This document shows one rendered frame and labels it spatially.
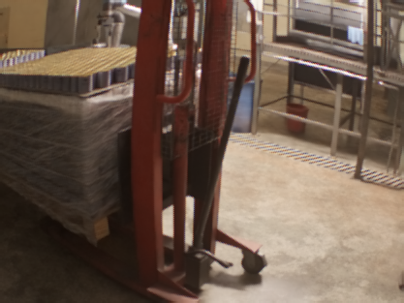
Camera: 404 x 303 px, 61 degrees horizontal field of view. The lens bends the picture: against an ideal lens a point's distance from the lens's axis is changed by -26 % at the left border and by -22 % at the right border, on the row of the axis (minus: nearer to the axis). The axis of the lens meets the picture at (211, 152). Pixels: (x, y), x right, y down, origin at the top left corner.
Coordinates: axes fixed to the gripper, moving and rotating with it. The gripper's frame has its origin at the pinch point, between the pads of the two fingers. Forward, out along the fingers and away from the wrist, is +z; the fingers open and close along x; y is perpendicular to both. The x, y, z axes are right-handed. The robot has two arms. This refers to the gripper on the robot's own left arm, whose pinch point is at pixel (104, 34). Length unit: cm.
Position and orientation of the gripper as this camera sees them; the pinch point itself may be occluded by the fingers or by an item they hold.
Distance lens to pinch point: 301.7
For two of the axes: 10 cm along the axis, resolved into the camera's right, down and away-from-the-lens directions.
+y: 8.5, 2.0, -4.8
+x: 5.2, -2.7, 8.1
